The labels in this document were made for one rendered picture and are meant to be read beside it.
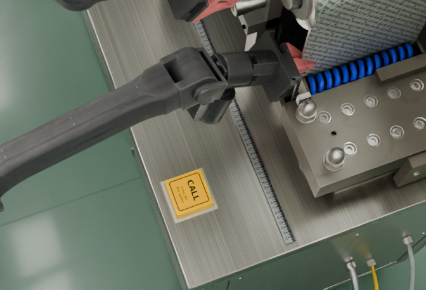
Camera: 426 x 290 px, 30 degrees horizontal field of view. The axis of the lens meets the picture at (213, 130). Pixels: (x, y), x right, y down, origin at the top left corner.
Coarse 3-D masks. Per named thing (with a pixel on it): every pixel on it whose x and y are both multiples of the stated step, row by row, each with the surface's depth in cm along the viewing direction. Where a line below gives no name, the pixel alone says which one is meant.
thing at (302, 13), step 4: (304, 0) 117; (308, 0) 116; (304, 4) 118; (308, 4) 117; (300, 8) 120; (304, 8) 119; (308, 8) 117; (296, 12) 123; (300, 12) 121; (304, 12) 119; (308, 12) 118; (296, 16) 124; (300, 16) 122; (304, 16) 120; (308, 16) 119
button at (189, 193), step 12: (168, 180) 143; (180, 180) 143; (192, 180) 143; (204, 180) 143; (168, 192) 142; (180, 192) 142; (192, 192) 142; (204, 192) 142; (180, 204) 141; (192, 204) 141; (204, 204) 141; (180, 216) 142
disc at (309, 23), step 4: (312, 0) 116; (316, 0) 115; (312, 4) 116; (316, 4) 115; (312, 8) 117; (316, 8) 116; (292, 12) 127; (312, 12) 117; (316, 12) 116; (312, 16) 118; (316, 16) 117; (300, 20) 124; (304, 20) 122; (308, 20) 120; (312, 20) 119; (316, 20) 118; (300, 24) 125; (304, 24) 123; (308, 24) 121; (312, 24) 119; (304, 28) 123; (308, 28) 122; (312, 28) 120
